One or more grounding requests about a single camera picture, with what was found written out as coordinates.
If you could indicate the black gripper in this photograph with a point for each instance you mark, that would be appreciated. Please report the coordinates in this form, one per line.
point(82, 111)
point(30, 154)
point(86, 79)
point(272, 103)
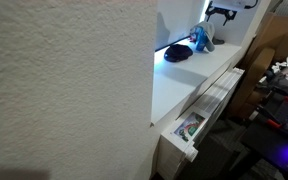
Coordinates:
point(224, 10)

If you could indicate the black cap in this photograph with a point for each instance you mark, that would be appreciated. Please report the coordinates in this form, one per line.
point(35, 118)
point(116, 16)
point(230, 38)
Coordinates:
point(178, 53)

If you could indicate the grey baseball cap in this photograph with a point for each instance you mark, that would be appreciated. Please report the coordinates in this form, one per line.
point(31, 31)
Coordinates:
point(210, 31)

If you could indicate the large brown cardboard box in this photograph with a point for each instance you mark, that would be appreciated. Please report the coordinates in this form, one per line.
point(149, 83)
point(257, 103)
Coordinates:
point(280, 33)

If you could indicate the white crumpled cloth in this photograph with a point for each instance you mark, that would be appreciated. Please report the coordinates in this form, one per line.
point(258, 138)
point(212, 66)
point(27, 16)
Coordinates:
point(282, 64)

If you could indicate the white radiator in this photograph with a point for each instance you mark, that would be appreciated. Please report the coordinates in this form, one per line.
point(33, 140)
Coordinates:
point(214, 96)

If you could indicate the colourful picture card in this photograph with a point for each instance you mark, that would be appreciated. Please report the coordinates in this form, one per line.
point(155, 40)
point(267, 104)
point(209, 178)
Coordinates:
point(189, 127)

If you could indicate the black work table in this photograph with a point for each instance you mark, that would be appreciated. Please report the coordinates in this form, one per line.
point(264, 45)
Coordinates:
point(274, 146)

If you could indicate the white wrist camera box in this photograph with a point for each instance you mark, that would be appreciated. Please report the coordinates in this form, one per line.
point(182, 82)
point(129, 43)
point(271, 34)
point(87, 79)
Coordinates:
point(230, 3)

